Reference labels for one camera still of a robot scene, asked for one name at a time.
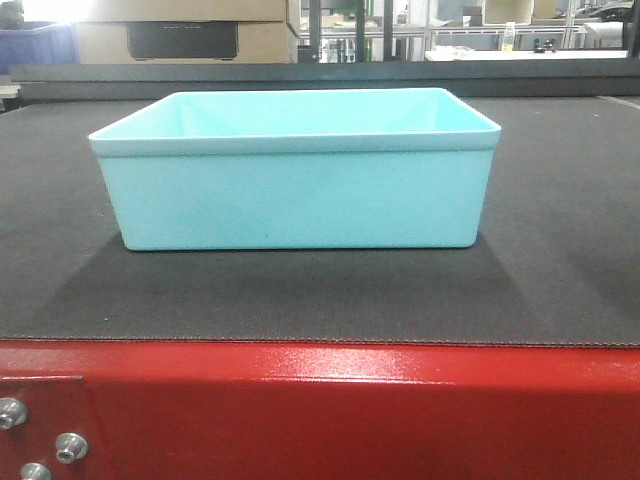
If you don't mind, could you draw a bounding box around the light blue plastic bin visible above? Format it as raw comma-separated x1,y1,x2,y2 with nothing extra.
89,88,501,251

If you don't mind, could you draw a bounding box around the black conveyor belt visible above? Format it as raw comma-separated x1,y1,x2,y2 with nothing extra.
1,97,639,347

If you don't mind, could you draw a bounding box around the yellow-green bottle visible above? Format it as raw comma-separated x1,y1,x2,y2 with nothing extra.
501,22,516,53

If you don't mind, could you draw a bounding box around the cardboard box stack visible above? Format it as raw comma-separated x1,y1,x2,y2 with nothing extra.
76,1,301,64

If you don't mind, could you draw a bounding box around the silver bolt middle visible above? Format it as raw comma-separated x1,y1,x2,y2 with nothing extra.
55,432,89,465

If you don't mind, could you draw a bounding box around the silver bolt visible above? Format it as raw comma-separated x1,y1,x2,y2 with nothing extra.
55,432,89,465
20,462,52,480
0,397,28,430

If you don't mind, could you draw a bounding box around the silver bolt upper left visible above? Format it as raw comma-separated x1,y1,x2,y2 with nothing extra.
0,397,28,430

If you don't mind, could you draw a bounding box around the silver bolt bottom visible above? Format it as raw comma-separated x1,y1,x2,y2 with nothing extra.
20,462,52,480

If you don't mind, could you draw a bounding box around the red conveyor frame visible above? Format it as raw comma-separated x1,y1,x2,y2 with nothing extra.
1,340,639,479

